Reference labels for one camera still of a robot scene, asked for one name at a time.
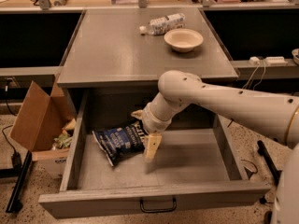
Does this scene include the black drawer handle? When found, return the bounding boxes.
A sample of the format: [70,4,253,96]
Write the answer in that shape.
[139,198,177,214]

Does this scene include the white power strip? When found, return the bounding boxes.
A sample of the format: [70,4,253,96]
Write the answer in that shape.
[249,56,288,66]

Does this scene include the brown cardboard box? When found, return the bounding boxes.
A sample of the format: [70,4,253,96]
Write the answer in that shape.
[9,76,74,179]

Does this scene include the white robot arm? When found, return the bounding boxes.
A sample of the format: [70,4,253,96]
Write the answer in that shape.
[132,70,299,224]

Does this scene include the grey cabinet with counter top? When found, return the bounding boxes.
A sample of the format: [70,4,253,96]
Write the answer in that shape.
[57,7,240,117]

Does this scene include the white paper bowl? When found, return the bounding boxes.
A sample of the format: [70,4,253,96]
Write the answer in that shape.
[164,28,204,53]

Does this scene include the black floor rail right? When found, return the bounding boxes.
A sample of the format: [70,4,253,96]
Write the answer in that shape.
[257,140,281,186]

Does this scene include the blue chip bag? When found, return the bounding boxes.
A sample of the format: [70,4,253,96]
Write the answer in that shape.
[93,120,146,166]

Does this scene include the snack packets in box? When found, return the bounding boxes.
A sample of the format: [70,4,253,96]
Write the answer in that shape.
[51,119,76,150]

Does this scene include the black floor rail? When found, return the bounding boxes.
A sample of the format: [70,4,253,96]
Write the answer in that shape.
[257,140,281,186]
[6,151,32,214]

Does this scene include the black floor rail left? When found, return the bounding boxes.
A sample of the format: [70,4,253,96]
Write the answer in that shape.
[6,151,32,214]

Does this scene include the clear plastic water bottle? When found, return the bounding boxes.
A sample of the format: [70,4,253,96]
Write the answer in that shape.
[139,13,185,35]

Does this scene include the black power adapter with cable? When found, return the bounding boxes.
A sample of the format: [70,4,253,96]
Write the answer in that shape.
[1,125,21,170]

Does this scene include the open grey top drawer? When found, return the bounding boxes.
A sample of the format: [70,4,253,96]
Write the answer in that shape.
[39,91,270,218]

